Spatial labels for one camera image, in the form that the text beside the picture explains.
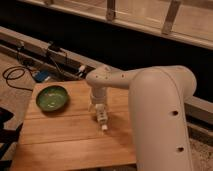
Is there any white plastic bottle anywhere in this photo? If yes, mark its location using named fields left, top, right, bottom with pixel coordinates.
left=95, top=104, right=108, bottom=131

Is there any green ceramic bowl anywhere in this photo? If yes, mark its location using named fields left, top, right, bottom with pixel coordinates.
left=36, top=85, right=69, bottom=112

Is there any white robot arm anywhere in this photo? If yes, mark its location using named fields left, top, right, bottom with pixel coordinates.
left=86, top=65, right=197, bottom=171

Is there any black device on rail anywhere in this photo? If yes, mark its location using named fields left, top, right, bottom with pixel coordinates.
left=48, top=42, right=67, bottom=55

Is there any dark chair at left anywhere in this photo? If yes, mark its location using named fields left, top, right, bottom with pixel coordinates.
left=0, top=107, right=22, bottom=171

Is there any black cable loop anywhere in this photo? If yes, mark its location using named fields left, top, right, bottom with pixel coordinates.
left=2, top=65, right=34, bottom=92

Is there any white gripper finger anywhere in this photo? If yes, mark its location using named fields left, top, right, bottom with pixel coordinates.
left=104, top=104, right=108, bottom=112
left=88, top=103, right=93, bottom=111

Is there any blue box on floor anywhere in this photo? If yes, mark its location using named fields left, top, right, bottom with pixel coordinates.
left=34, top=71, right=50, bottom=83

